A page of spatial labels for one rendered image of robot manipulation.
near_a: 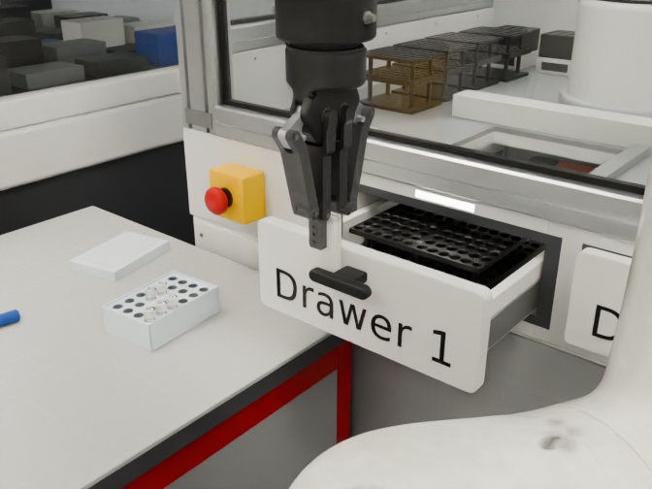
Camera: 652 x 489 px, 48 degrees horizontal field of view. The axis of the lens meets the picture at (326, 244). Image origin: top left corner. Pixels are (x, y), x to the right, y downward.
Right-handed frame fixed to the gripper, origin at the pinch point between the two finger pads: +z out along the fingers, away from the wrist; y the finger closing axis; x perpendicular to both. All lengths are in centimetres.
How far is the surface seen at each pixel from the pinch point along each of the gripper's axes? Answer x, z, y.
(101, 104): -77, 2, -26
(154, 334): -20.6, 15.2, 7.6
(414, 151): -1.2, -5.5, -17.9
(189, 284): -25.4, 13.9, -2.2
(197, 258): -36.6, 17.3, -13.0
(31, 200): -79, 17, -10
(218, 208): -28.5, 6.3, -10.9
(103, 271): -41.6, 16.0, 0.4
